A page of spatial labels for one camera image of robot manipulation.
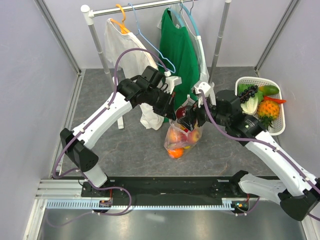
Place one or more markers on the left aluminium frame post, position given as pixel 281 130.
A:
pixel 41 4

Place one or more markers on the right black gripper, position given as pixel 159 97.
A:
pixel 191 113

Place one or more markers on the clear pink-dotted zip bag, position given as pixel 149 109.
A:
pixel 173 124

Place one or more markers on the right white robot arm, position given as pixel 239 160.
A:
pixel 297 191

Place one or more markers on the orange hanger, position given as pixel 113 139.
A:
pixel 121 24

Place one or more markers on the white tank top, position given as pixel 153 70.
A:
pixel 200 56

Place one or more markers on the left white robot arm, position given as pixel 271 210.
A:
pixel 152 87

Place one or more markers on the teal padded hanger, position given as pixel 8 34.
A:
pixel 181 17

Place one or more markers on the dark red mangosteen toy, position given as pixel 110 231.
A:
pixel 181 112

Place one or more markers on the slotted cable duct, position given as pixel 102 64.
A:
pixel 74 204

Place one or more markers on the white-green cabbage toy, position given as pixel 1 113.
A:
pixel 250 107

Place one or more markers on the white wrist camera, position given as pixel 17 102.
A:
pixel 207 89
pixel 170 82

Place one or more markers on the red apple toy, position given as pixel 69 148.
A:
pixel 193 137

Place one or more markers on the silver clothes rack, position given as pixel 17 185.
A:
pixel 90 14

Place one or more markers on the black grapes toy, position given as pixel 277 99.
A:
pixel 246 91

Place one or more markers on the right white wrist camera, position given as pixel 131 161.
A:
pixel 207 89

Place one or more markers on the right aluminium frame post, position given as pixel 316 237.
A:
pixel 276 34

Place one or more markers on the peach toy fruit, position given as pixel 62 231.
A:
pixel 175 136

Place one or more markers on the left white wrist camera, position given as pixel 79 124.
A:
pixel 170 82

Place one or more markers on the aluminium frame post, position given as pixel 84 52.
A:
pixel 41 4
pixel 276 34

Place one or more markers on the red chili pepper toy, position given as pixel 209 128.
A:
pixel 276 100

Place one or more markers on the orange toy fruit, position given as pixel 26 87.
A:
pixel 175 153

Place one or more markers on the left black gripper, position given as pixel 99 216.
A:
pixel 168 109

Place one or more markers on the white fruit basket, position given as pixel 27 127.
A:
pixel 278 126

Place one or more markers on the green t-shirt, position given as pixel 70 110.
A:
pixel 178 51

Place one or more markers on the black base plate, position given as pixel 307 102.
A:
pixel 178 190

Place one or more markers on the white t-shirt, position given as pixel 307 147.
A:
pixel 132 63

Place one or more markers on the orange spiky kiwano toy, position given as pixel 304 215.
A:
pixel 267 112

